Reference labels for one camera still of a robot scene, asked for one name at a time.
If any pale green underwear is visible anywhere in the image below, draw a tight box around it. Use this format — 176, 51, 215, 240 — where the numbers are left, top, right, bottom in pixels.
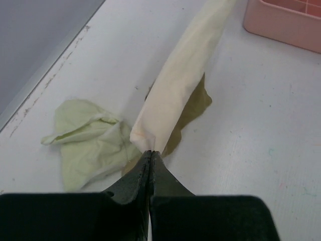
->
41, 99, 141, 192

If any olive and cream underwear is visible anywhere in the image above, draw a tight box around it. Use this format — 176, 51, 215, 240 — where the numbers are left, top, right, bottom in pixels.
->
121, 0, 238, 176

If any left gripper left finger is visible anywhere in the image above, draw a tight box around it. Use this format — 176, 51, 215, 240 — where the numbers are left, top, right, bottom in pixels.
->
1, 151, 152, 240

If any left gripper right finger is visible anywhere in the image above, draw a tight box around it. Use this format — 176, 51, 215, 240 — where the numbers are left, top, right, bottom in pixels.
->
149, 152, 280, 240

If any pink divided tray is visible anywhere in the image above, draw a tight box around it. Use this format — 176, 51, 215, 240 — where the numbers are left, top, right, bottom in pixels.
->
243, 0, 320, 53

